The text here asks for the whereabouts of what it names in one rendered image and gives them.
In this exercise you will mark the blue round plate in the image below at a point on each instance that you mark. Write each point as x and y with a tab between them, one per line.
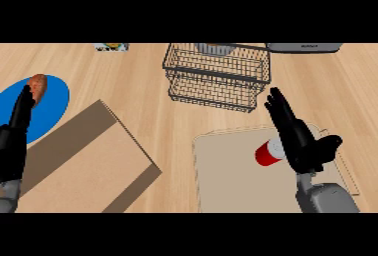
45	110

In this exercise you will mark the brown sweet potato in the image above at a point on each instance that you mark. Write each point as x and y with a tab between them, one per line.
38	87

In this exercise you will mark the red can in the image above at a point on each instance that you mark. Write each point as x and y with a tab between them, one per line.
268	154

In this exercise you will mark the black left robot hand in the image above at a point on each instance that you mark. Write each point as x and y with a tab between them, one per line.
14	140

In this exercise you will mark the grey bowl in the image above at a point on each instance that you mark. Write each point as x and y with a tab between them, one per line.
214	48

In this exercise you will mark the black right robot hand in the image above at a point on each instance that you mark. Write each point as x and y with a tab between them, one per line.
299	146

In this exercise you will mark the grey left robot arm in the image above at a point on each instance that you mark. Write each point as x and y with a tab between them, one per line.
9	196

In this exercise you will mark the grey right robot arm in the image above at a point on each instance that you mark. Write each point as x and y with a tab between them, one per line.
325	196

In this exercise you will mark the small printed box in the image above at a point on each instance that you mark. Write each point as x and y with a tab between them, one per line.
110	47

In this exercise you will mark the grey appliance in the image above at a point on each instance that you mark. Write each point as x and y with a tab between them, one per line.
304	47

